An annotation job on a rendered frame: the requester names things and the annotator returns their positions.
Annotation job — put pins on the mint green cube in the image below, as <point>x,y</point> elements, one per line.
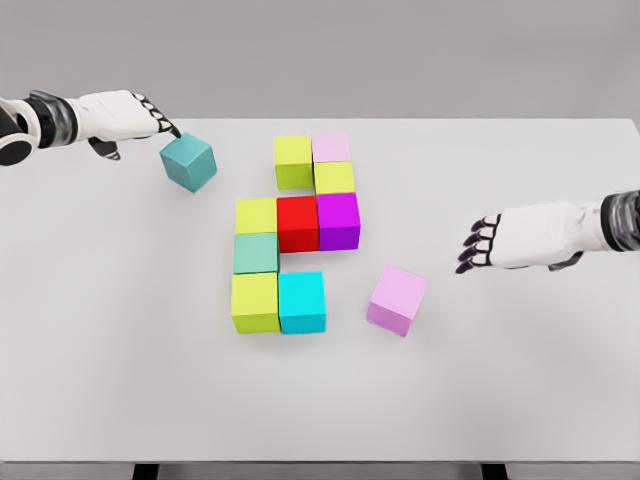
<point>255,252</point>

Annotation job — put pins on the red cube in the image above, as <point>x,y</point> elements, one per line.
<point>298,223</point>

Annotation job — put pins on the cyan cube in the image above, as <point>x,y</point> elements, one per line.
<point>302,301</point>

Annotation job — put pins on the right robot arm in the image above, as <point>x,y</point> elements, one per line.
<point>612,225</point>

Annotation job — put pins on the yellow-green cube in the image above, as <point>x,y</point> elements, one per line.
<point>293,161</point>
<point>254,302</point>
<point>255,215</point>
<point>334,177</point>

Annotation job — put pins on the teal cube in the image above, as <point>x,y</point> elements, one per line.
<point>188,162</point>

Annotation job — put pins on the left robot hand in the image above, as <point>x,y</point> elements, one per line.
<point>117,116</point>

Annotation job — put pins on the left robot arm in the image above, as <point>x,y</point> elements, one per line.
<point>35,122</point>

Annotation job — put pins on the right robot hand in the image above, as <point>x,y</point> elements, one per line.
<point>535,235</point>

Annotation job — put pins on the pale pink cube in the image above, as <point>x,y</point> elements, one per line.
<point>330,147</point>
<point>397,300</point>

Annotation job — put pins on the purple cube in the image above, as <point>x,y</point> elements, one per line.
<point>339,220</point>

